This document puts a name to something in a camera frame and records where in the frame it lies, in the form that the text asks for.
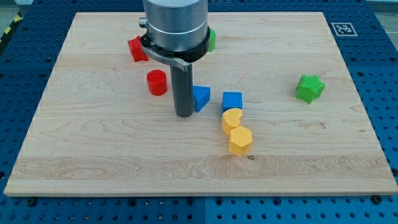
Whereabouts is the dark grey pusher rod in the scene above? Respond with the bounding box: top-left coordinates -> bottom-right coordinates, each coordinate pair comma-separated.
170,64 -> 194,118

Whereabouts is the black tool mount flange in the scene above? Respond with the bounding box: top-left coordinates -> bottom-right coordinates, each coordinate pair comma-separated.
140,27 -> 210,72

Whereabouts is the green block behind arm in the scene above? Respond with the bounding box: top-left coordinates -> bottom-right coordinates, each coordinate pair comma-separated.
208,29 -> 216,52

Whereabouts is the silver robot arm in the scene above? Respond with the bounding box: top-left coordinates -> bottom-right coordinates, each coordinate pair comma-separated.
139,0 -> 210,118

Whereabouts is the blue triangle block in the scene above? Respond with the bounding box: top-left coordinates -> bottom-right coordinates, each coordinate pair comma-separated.
193,86 -> 211,113

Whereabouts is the red star block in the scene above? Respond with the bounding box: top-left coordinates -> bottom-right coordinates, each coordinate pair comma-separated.
127,35 -> 149,62

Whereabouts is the green star block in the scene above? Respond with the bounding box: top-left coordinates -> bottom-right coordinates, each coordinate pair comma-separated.
296,75 -> 326,104

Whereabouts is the red cylinder block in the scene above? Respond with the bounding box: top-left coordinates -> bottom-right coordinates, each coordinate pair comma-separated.
147,70 -> 168,96

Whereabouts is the blue cube block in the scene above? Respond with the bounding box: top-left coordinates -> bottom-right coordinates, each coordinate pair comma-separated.
222,91 -> 243,112

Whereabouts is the yellow heart block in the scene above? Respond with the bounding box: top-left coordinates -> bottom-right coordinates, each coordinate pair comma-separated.
221,108 -> 243,136

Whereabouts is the yellow hexagon block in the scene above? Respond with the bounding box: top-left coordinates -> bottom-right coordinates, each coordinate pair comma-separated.
229,126 -> 253,156

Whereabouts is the wooden board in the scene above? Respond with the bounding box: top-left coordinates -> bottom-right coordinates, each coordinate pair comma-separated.
4,12 -> 397,197

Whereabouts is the fiducial marker tag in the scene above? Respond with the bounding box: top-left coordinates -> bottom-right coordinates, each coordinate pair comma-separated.
331,22 -> 358,37

